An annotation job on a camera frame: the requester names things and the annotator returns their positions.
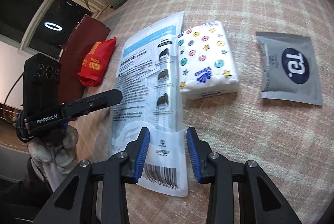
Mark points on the dark red paper bag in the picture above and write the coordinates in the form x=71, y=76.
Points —
x=86, y=33

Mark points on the white patterned tissue pack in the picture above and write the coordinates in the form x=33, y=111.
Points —
x=206, y=63

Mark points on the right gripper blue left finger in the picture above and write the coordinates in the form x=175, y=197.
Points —
x=137, y=152

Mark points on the pink plaid blanket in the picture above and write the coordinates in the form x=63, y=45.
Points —
x=292, y=142

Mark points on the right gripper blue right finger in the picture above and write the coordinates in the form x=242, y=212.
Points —
x=199, y=152

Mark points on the red folded fabric bag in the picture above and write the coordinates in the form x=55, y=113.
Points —
x=95, y=63

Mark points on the black camera box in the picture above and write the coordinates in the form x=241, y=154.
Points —
x=41, y=81

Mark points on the grey foil sachet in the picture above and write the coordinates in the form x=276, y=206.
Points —
x=290, y=72

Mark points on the white printed plastic package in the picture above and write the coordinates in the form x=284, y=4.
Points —
x=148, y=79

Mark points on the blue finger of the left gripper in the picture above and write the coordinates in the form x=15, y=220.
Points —
x=84, y=106

